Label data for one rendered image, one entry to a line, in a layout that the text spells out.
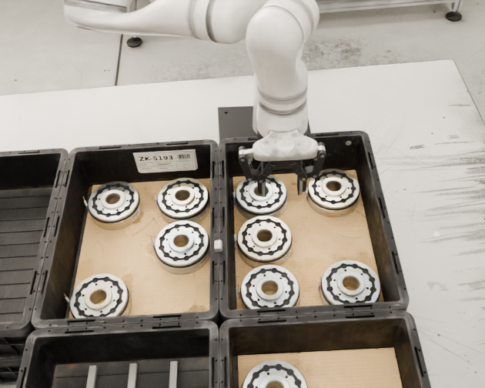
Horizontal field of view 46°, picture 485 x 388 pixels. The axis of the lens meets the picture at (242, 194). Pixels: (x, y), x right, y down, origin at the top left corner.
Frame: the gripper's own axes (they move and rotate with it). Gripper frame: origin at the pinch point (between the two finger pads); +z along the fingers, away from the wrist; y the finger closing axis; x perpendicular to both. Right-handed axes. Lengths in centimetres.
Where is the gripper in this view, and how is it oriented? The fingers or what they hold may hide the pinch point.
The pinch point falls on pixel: (281, 186)
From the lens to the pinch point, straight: 95.8
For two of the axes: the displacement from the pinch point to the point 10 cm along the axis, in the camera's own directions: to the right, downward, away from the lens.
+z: 0.5, 6.4, 7.7
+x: 0.2, 7.7, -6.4
